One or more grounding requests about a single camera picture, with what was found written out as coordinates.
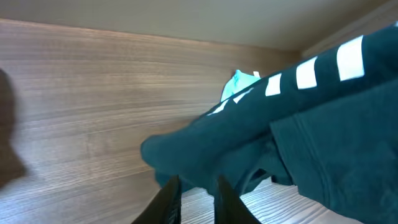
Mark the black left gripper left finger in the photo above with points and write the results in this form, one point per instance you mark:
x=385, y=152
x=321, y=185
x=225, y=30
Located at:
x=165, y=207

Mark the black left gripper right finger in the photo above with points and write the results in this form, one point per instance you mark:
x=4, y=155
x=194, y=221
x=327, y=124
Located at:
x=229, y=208

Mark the dark green t-shirt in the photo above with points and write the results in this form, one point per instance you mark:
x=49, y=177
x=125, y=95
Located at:
x=327, y=126

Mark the light blue t-shirt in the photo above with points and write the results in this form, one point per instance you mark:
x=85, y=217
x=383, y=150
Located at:
x=238, y=82

